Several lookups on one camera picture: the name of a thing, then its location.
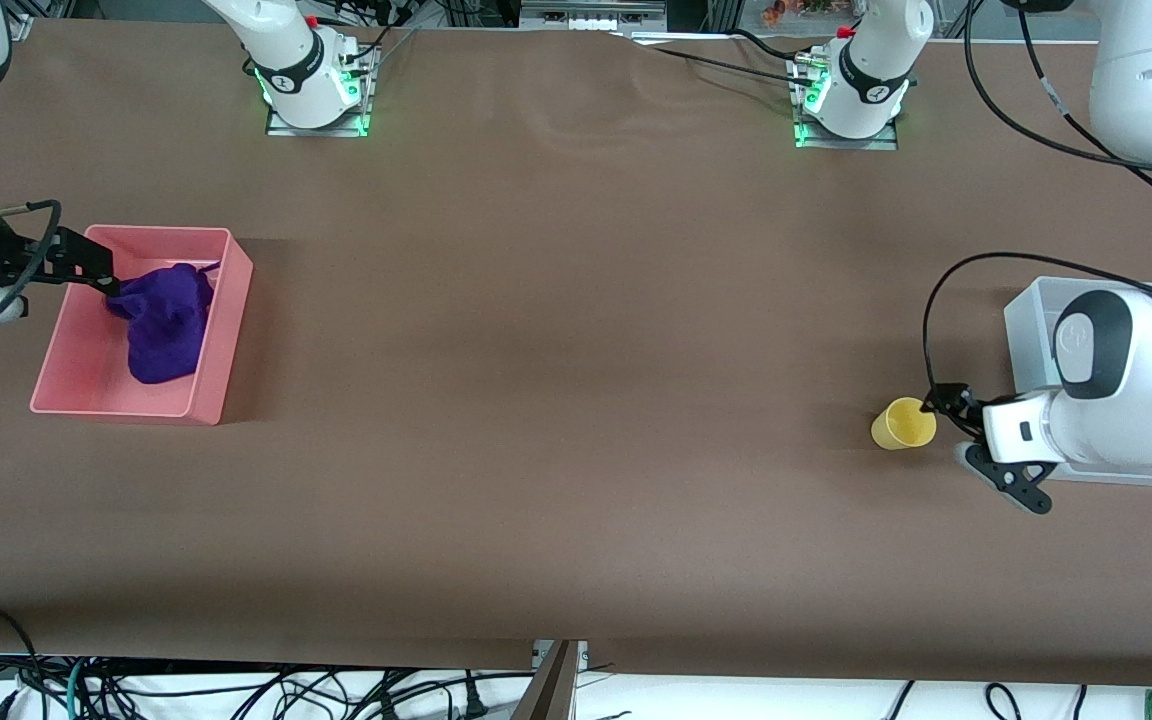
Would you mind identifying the grey network switch box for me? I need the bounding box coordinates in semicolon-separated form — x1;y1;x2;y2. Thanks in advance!
519;0;667;31

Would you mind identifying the purple cloth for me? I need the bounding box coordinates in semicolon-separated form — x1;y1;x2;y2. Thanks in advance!
104;262;222;386

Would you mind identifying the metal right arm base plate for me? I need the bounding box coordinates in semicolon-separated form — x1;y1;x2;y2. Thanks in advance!
266;50;373;138

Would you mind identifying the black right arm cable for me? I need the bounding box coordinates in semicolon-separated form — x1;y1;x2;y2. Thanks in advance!
0;98;64;331

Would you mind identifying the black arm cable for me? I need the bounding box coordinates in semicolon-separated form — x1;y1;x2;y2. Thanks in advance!
0;98;64;331
921;0;1152;411

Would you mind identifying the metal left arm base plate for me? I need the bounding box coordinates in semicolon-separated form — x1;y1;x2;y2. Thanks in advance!
794;55;900;151

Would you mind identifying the orange plastic item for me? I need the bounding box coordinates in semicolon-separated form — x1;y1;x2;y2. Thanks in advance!
761;0;837;26

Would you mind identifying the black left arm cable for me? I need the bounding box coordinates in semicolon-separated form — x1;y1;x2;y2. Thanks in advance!
921;0;1152;411

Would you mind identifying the clear plastic bin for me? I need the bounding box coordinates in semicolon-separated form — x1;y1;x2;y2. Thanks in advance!
1004;277;1152;488

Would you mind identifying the yellow cup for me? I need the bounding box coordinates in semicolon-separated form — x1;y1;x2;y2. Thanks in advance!
871;397;938;451

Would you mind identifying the pink plastic bin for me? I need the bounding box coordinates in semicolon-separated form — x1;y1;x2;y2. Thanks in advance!
30;226;255;427

